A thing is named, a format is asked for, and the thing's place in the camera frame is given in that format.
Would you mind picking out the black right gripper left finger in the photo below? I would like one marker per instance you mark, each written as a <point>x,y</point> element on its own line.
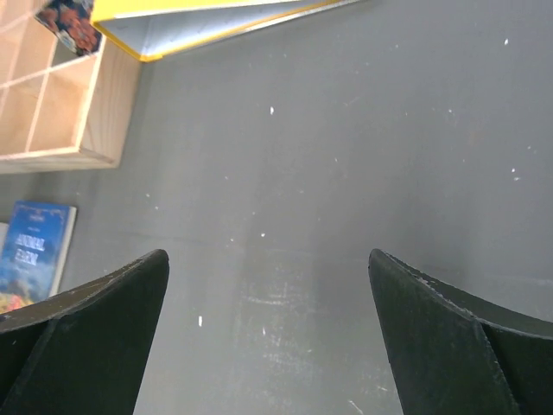
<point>85,350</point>

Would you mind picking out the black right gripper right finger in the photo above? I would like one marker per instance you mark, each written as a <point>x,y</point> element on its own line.
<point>452,352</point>

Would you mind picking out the blue Animal Farm book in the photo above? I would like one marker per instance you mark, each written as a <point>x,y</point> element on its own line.
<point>34,252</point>

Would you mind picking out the wooden compartment tray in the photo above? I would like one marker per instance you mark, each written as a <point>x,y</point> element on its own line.
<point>60,111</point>

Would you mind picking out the floral rolled tie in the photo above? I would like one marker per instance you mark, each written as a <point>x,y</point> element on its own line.
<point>70,21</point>

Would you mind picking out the yellow ring binder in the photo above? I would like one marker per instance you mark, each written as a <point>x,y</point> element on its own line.
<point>151,30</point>

